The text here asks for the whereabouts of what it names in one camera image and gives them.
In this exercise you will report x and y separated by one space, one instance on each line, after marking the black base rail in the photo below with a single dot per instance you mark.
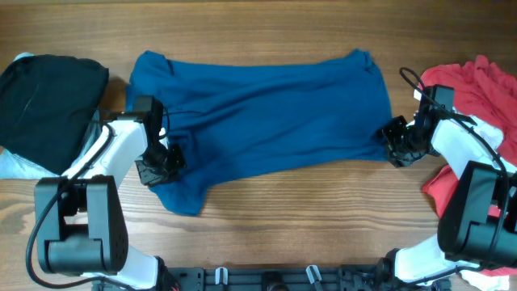
311 278

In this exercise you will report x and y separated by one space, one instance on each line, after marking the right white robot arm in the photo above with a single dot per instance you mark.
477 229

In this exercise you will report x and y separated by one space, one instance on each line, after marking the black folded garment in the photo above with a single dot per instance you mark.
44 109

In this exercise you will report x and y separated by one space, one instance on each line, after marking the light grey folded garment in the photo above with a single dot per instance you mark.
16 165

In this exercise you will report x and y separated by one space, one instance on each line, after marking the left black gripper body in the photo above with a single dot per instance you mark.
160 166

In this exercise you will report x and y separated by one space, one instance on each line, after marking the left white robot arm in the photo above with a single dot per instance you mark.
80 235

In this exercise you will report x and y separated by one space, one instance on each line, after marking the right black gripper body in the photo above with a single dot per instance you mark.
398 140

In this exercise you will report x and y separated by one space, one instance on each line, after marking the red and white jersey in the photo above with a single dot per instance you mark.
486 92

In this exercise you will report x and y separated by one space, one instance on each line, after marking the blue polo shirt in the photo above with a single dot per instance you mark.
234 122

